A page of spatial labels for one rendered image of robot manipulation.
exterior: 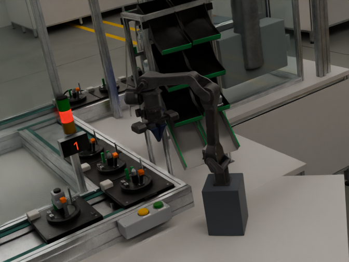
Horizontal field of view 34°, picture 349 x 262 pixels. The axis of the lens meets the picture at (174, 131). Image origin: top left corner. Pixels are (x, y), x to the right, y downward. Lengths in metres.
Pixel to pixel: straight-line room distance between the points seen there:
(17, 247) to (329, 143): 2.28
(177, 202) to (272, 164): 0.56
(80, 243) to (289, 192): 0.90
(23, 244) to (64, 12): 9.01
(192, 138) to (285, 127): 1.15
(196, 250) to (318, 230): 0.47
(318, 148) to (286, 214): 1.57
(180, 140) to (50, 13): 8.71
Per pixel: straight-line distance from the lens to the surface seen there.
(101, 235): 2.27
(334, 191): 2.46
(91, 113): 3.60
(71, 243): 2.23
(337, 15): 7.90
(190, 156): 2.50
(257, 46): 3.42
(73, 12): 11.23
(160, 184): 2.44
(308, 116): 3.70
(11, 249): 2.38
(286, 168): 2.66
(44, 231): 2.31
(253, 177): 2.61
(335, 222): 2.27
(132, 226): 2.23
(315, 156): 3.85
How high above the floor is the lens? 2.11
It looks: 23 degrees down
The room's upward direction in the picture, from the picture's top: 10 degrees counter-clockwise
